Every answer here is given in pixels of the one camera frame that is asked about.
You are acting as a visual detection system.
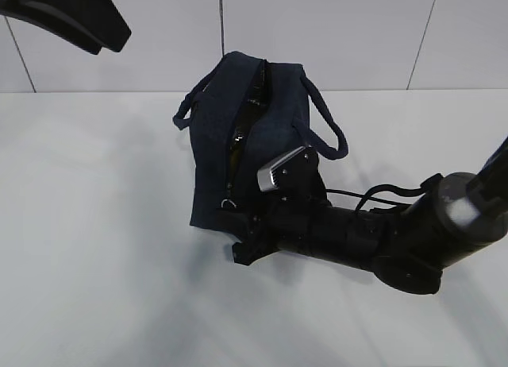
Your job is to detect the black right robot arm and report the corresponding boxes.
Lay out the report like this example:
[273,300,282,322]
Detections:
[220,145,507,295]

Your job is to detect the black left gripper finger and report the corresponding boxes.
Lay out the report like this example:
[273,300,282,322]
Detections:
[1,0,131,52]
[1,9,102,55]

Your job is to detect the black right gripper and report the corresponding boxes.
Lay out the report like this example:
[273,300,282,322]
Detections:
[217,195,329,265]

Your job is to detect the navy blue lunch bag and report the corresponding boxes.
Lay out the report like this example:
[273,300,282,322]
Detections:
[173,52,348,233]

